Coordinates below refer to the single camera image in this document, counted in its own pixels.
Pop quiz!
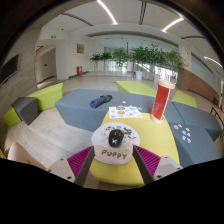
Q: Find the folded dark blue umbrella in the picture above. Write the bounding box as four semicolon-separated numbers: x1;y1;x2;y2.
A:
89;94;113;110

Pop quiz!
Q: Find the wooden frame chair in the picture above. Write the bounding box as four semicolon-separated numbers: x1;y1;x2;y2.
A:
209;105;224;134

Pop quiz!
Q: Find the black wall screen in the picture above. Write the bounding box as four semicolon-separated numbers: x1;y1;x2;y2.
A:
0;54;20;86

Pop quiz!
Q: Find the lime green flat bench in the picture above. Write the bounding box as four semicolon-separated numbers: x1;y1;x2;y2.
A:
115;80;158;98
171;89;198;109

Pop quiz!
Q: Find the red cylinder with wooden ends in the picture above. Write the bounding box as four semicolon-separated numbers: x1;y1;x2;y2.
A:
149;78;176;125

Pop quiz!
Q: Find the group of small stickers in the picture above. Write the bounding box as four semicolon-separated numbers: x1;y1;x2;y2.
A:
173;123;193;144
120;99;143;111

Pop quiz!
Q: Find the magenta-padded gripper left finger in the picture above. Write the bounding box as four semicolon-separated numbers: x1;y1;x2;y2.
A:
46;145;97;187

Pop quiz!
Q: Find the large lime green block seat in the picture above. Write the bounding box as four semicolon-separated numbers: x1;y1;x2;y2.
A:
26;82;64;112

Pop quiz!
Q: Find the round white printed mouse pad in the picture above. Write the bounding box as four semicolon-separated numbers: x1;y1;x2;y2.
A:
90;121;141;166

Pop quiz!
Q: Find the small lime green block seat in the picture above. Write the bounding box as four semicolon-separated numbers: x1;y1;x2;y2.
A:
3;106;22;128

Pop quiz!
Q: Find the black computer mouse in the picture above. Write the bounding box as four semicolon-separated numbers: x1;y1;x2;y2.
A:
108;129;126;149

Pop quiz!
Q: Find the group of ceiling strip lights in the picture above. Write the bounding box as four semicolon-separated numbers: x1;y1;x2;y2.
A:
96;0;224;69

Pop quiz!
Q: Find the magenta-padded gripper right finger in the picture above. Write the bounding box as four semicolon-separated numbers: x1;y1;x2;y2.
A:
132;144;184;186

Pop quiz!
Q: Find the white sticker sheet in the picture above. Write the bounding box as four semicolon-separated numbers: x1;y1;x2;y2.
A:
108;105;144;120

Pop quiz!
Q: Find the group of potted plants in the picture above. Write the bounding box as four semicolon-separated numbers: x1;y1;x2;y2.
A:
89;43;186;84

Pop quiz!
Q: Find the long grey upholstered bench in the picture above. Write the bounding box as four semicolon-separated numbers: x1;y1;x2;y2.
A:
54;88;174;133

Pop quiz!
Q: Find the dark grey cube stool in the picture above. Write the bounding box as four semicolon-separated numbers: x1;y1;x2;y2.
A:
10;96;40;127

